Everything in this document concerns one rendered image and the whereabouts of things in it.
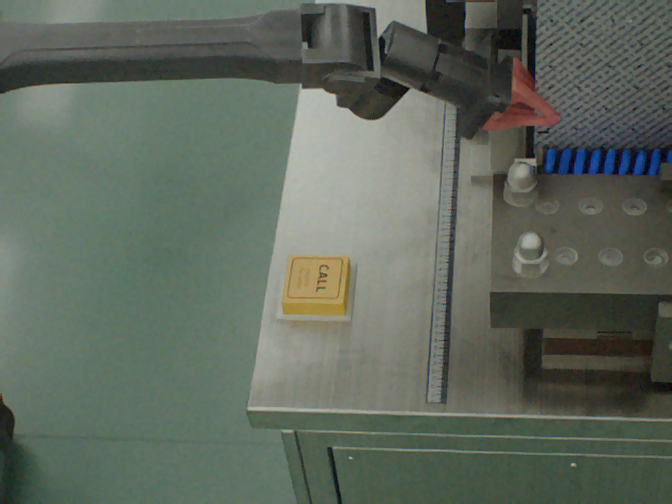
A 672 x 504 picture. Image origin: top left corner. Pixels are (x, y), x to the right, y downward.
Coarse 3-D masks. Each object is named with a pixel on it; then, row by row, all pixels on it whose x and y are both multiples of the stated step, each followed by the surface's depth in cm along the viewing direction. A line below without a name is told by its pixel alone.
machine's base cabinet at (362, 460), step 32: (288, 448) 147; (320, 448) 146; (352, 448) 146; (384, 448) 145; (416, 448) 144; (448, 448) 144; (480, 448) 143; (512, 448) 143; (544, 448) 142; (576, 448) 141; (608, 448) 141; (640, 448) 140; (320, 480) 151; (352, 480) 151; (384, 480) 150; (416, 480) 150; (448, 480) 149; (480, 480) 149; (512, 480) 148; (544, 480) 147; (576, 480) 147; (608, 480) 146; (640, 480) 145
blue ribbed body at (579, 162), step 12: (552, 156) 141; (564, 156) 141; (576, 156) 141; (588, 156) 143; (600, 156) 141; (612, 156) 140; (624, 156) 140; (648, 156) 142; (660, 156) 140; (552, 168) 141; (564, 168) 141; (576, 168) 141; (588, 168) 142; (600, 168) 142; (612, 168) 140; (624, 168) 140; (636, 168) 140; (648, 168) 141
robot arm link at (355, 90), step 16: (368, 16) 134; (368, 32) 134; (368, 48) 133; (368, 64) 133; (336, 80) 130; (352, 80) 130; (368, 80) 132; (336, 96) 141; (352, 96) 133; (368, 96) 139; (384, 96) 138; (400, 96) 139; (352, 112) 143; (368, 112) 142; (384, 112) 142
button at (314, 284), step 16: (288, 256) 151; (304, 256) 151; (320, 256) 151; (336, 256) 151; (288, 272) 150; (304, 272) 150; (320, 272) 149; (336, 272) 149; (288, 288) 148; (304, 288) 148; (320, 288) 148; (336, 288) 148; (288, 304) 147; (304, 304) 147; (320, 304) 147; (336, 304) 147
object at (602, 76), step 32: (544, 32) 131; (576, 32) 131; (608, 32) 131; (640, 32) 130; (544, 64) 135; (576, 64) 134; (608, 64) 134; (640, 64) 133; (544, 96) 138; (576, 96) 138; (608, 96) 137; (640, 96) 137; (544, 128) 142; (576, 128) 141; (608, 128) 141; (640, 128) 140
